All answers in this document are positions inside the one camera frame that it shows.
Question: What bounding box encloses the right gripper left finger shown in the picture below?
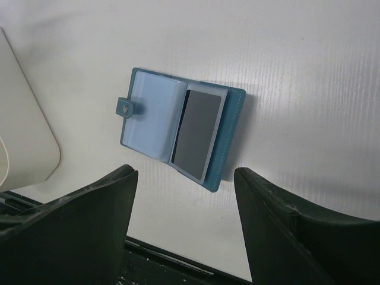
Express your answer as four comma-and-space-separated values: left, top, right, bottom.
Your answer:
1, 165, 138, 284

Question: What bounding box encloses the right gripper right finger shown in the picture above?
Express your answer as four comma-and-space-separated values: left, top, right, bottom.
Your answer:
234, 167, 379, 284

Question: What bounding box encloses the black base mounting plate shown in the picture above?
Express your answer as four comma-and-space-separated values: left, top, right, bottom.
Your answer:
1, 193, 244, 284

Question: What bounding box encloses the blue leather card holder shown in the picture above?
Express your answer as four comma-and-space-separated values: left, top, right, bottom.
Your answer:
116, 68, 246, 192

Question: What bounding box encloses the white oblong plastic tray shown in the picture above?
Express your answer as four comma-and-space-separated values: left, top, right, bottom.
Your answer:
1, 33, 61, 192

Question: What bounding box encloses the dark grey credit card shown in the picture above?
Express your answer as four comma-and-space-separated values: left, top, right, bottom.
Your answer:
169, 86, 227, 183

